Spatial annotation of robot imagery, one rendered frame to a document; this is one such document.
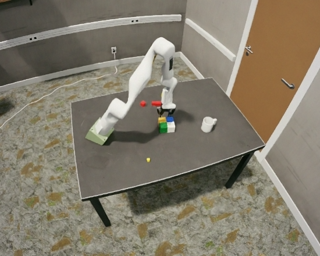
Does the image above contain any white mug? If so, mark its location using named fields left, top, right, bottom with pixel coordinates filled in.
left=201, top=117, right=216, bottom=133

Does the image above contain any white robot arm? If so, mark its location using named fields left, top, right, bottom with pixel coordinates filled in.
left=95, top=38, right=177, bottom=136

